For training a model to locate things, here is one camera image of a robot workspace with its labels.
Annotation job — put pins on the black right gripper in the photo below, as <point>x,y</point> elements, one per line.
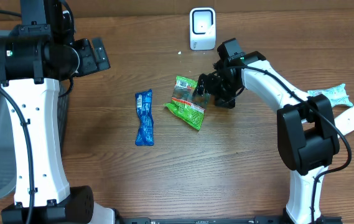
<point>228,99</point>

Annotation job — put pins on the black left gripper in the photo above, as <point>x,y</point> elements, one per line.
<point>91,63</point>

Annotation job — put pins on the green Haribo gummy bag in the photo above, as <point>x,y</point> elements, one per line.
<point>187,106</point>

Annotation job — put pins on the blue snack packet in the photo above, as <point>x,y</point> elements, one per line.
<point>145,133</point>

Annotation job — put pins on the teal snack packet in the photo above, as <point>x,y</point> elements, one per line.
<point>337,95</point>

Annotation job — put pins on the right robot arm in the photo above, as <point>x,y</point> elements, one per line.
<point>307,138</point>

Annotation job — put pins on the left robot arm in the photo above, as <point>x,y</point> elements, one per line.
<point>35,58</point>

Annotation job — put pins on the white barcode scanner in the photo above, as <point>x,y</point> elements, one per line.
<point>202,28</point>

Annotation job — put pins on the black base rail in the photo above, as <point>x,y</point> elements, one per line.
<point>255,220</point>

